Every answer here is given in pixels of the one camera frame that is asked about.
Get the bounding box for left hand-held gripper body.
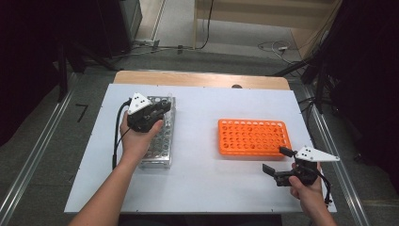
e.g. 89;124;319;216
126;91;163;134

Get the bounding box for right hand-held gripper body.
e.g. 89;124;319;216
273;145;341;187

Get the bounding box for metal test tube rack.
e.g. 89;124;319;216
137;95;177;170

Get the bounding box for orange plastic test tube rack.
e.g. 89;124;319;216
217;118;293;158

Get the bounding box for person's right hand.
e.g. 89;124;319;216
288;169;327;205

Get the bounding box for person's left hand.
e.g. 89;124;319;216
119;111;165;165

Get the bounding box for floor power strip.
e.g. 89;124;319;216
134;38;162;52

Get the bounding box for black metal stand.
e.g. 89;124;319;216
56;40;120;104
272;56;327;115

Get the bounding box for black cabinet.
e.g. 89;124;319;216
93;0;144;59

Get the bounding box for light wooden furniture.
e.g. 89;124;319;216
192;0;343;60

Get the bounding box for aluminium floor rail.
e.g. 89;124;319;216
301;85;374;226
0;73;80;226

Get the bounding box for right hand-held gripper black cable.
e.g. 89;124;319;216
316;169;334;205

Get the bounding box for hand-held gripper black cable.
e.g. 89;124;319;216
111;98;133;170
316;169;334;205

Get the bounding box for left hand-held gripper black cable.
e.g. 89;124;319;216
111;98;133;170

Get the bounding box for hanging black cable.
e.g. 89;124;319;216
195;0;216;51

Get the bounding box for white floor cables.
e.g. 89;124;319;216
257;40;303;66

